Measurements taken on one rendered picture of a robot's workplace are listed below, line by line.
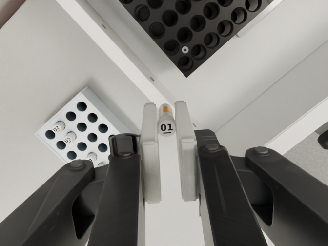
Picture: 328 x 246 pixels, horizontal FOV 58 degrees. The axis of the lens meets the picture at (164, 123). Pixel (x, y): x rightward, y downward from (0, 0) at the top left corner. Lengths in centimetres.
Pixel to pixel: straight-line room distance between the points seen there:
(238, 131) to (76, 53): 23
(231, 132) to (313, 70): 10
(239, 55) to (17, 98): 29
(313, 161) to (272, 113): 115
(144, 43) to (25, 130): 22
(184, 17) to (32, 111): 27
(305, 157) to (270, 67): 109
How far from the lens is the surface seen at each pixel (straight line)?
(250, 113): 32
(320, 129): 113
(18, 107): 45
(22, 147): 47
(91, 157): 39
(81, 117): 39
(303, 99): 28
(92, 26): 26
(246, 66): 33
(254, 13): 26
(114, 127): 38
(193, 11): 25
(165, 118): 19
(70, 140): 39
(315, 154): 143
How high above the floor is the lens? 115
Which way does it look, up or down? 72 degrees down
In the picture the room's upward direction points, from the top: 177 degrees clockwise
